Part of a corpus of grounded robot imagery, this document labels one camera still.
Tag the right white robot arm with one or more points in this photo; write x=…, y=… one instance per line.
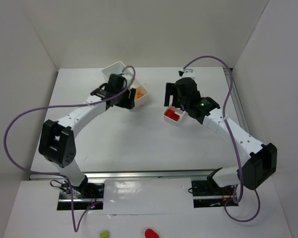
x=256, y=161

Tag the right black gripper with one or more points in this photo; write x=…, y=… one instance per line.
x=170, y=93

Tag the aluminium rail right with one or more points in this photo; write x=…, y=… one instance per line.
x=238, y=123

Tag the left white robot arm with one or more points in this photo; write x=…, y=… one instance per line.
x=57, y=142

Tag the green lego outside workspace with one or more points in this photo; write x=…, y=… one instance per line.
x=104, y=234

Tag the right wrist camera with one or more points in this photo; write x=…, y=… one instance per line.
x=184, y=73

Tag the aluminium rail front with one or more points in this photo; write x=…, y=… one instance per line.
x=200, y=174

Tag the aluminium rail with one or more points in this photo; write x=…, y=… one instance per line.
x=238, y=123
x=200, y=174

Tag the red curved lego brick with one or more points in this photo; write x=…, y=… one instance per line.
x=174, y=116

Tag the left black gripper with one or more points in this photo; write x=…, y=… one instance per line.
x=128, y=99

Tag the red sloped lego brick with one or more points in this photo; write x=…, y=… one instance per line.
x=168, y=112

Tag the red object at edge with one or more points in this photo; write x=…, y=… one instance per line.
x=150, y=233

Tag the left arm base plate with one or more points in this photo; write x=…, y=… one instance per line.
x=93, y=197

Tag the multicolour lego tower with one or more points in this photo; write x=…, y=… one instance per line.
x=139, y=94

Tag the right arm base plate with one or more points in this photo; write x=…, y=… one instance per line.
x=207, y=195

